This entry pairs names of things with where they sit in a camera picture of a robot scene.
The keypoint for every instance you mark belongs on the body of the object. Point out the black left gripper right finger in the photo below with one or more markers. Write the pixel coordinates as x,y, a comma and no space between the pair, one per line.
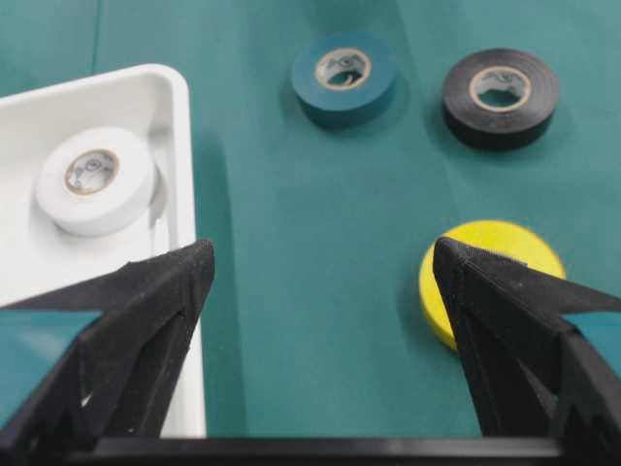
531,371

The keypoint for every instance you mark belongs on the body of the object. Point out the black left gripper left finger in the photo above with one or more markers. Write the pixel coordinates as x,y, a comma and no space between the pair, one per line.
101,357

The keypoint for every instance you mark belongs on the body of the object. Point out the yellow tape roll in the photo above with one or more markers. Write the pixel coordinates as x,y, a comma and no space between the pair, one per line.
500,236

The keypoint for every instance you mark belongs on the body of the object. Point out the white tape roll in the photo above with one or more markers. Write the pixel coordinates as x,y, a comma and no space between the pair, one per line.
97,181

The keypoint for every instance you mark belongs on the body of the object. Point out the black tape roll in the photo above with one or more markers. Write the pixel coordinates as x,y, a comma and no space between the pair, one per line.
499,99

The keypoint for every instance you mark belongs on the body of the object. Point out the green tape roll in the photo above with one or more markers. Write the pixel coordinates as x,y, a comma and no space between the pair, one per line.
344,79

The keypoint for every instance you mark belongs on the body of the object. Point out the white plastic case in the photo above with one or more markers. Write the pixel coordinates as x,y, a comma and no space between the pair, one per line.
38,256

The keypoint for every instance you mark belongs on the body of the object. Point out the green table cloth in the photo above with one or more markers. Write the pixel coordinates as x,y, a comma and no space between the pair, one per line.
313,325

